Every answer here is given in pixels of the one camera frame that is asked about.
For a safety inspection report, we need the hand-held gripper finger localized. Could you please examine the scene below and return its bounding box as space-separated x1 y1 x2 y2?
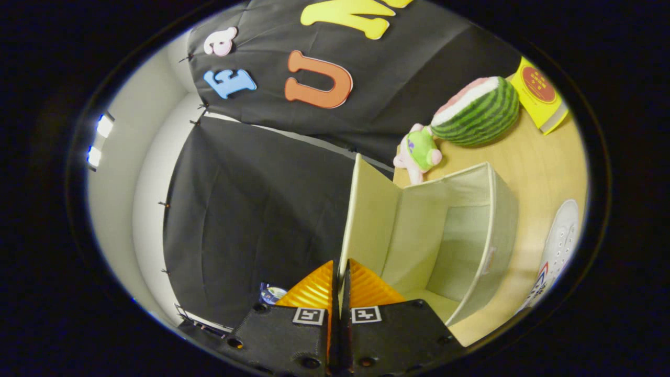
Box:
340 258 465 377
228 260 341 377

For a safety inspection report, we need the cream fabric storage box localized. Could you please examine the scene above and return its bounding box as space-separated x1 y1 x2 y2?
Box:
338 153 520 328

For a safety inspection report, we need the white canvas shoe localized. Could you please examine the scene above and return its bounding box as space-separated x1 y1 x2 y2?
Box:
516 199 580 315

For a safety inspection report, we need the pink and green plush toy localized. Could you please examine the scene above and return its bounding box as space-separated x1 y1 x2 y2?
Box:
393 123 443 185

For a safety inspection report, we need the watermelon slice plush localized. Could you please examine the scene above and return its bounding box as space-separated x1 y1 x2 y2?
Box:
430 76 520 146

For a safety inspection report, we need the long ceiling light panel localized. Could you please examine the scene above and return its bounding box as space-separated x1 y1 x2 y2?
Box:
86 114 115 169

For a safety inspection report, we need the yellow book with red circle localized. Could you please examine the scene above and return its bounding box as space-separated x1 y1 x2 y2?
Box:
509 56 570 136

